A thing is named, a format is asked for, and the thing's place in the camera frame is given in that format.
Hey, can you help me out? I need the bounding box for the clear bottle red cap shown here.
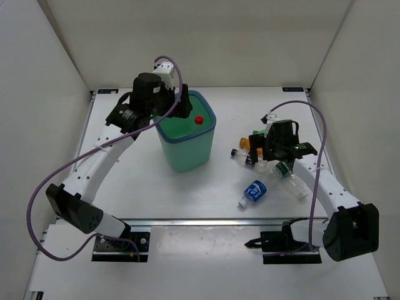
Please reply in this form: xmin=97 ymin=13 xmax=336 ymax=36
xmin=194 ymin=116 xmax=204 ymax=124

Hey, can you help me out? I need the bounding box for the clear bottle black label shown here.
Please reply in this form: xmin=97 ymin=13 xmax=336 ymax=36
xmin=231 ymin=149 xmax=268 ymax=173

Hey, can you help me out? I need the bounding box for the clear bottle green label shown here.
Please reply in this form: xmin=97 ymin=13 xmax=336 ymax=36
xmin=269 ymin=161 xmax=309 ymax=201

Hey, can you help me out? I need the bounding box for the clear bottle blue label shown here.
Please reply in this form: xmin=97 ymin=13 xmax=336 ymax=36
xmin=238 ymin=168 xmax=283 ymax=209

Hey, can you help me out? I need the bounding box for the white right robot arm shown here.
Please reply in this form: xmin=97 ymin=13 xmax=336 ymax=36
xmin=249 ymin=119 xmax=379 ymax=261

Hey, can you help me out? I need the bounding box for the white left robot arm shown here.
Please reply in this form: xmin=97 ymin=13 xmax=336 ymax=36
xmin=46 ymin=72 xmax=193 ymax=250

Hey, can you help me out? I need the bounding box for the green plastic waste bin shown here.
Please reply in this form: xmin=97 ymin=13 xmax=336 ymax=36
xmin=156 ymin=90 xmax=216 ymax=172

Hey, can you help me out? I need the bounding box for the green plastic bottle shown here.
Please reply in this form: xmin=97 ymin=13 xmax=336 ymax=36
xmin=252 ymin=129 xmax=265 ymax=135

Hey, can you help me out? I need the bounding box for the orange plastic bottle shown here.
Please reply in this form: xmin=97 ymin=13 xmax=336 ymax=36
xmin=239 ymin=137 xmax=250 ymax=149

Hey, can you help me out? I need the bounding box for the left corner label sticker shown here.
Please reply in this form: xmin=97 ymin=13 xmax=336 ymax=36
xmin=97 ymin=89 xmax=119 ymax=94

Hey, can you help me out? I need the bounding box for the corner label sticker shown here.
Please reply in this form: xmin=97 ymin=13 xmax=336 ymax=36
xmin=282 ymin=87 xmax=304 ymax=93
xmin=97 ymin=89 xmax=119 ymax=94

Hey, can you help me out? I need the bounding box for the right corner label sticker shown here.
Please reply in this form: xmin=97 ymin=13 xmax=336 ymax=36
xmin=282 ymin=87 xmax=304 ymax=93

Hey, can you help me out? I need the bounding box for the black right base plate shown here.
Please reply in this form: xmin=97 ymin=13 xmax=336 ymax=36
xmin=260 ymin=231 xmax=322 ymax=265

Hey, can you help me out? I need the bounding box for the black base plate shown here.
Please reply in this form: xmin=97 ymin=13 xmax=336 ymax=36
xmin=260 ymin=231 xmax=322 ymax=265
xmin=91 ymin=227 xmax=151 ymax=263

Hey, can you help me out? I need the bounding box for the aluminium rail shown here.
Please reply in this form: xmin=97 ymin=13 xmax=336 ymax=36
xmin=121 ymin=217 xmax=319 ymax=228

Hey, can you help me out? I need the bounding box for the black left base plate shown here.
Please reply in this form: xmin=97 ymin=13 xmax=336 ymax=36
xmin=91 ymin=227 xmax=151 ymax=263

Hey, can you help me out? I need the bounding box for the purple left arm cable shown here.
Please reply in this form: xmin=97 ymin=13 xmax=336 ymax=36
xmin=26 ymin=56 xmax=184 ymax=261

